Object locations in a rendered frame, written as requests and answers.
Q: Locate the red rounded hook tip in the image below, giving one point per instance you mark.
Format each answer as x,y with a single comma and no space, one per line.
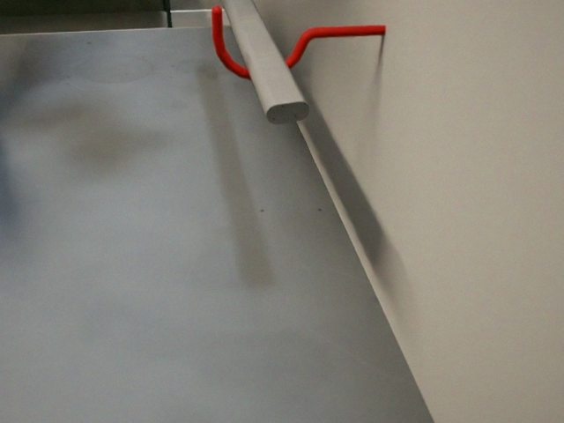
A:
217,22

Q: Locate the beige wall panel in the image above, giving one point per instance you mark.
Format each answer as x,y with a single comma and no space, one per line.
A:
442,146

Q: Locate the beige bar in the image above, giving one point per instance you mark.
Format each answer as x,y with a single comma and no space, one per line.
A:
277,90

